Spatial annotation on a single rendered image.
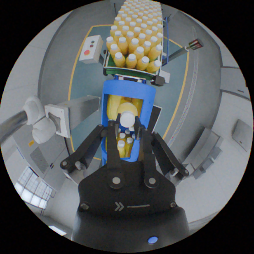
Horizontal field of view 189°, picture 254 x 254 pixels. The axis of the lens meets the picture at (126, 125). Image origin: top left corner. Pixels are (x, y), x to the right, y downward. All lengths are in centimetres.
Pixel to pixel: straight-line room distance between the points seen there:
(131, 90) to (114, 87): 7
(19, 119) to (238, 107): 415
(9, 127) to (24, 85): 235
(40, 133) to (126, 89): 65
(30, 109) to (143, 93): 70
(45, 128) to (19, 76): 234
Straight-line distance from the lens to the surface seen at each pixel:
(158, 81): 59
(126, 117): 19
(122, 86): 31
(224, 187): 348
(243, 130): 312
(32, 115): 67
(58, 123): 78
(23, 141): 171
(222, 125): 345
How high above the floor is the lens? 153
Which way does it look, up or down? 65 degrees down
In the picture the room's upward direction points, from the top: 180 degrees clockwise
